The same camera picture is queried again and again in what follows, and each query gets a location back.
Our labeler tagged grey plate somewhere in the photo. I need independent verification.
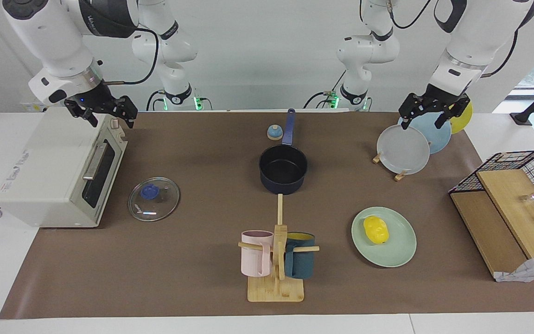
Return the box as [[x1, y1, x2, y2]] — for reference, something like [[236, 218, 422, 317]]
[[377, 124, 431, 176]]

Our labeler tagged dark teal mug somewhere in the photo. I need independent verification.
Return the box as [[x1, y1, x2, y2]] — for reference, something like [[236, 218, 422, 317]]
[[284, 232, 316, 279]]

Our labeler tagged yellow plate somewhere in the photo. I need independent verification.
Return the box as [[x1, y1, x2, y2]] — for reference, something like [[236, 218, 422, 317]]
[[449, 100, 473, 135]]

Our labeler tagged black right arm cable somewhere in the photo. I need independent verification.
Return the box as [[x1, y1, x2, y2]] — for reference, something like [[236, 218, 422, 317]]
[[102, 27, 161, 87]]

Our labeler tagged light wooden board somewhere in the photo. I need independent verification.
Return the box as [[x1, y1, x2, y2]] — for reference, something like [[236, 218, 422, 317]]
[[476, 168, 534, 259]]

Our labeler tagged white toaster oven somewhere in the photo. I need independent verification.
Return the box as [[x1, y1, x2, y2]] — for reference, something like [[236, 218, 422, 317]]
[[0, 107, 128, 229]]

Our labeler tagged glass lid with blue knob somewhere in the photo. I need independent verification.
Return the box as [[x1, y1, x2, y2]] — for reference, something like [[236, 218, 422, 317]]
[[128, 177, 180, 222]]

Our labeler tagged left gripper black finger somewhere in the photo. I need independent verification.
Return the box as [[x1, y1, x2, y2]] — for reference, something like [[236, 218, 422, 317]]
[[435, 95, 470, 129], [399, 94, 423, 129]]

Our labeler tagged light blue plate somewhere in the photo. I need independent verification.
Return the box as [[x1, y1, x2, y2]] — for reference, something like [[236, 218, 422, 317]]
[[398, 113, 452, 155]]

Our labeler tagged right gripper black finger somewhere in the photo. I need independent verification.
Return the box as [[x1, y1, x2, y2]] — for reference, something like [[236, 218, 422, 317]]
[[64, 100, 98, 128], [112, 96, 138, 128]]

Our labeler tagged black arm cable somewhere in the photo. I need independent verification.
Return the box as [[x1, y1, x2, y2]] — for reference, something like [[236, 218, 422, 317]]
[[102, 27, 161, 87], [480, 19, 522, 78]]

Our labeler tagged wooden plate rack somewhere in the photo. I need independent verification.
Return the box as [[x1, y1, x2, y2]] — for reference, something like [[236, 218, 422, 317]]
[[373, 152, 408, 182]]

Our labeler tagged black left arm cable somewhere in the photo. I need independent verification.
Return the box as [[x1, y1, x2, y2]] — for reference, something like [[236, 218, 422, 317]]
[[480, 19, 522, 78]]

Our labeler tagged green plate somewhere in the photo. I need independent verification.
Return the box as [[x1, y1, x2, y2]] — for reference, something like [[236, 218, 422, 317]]
[[351, 206, 417, 268]]

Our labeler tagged brown table mat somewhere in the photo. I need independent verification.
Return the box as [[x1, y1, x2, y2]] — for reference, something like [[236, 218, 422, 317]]
[[0, 111, 534, 320]]

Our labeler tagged pink mug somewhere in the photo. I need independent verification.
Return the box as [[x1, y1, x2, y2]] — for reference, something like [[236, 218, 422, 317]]
[[241, 230, 274, 277]]

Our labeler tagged wooden mug tree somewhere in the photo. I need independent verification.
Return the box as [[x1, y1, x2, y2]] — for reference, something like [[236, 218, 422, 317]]
[[238, 194, 320, 303]]

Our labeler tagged dark blue saucepan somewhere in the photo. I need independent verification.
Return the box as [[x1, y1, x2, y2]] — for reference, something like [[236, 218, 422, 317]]
[[258, 109, 309, 195]]

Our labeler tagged brown wooden board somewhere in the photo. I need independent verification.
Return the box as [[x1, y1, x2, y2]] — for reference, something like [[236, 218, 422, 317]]
[[450, 190, 529, 279]]

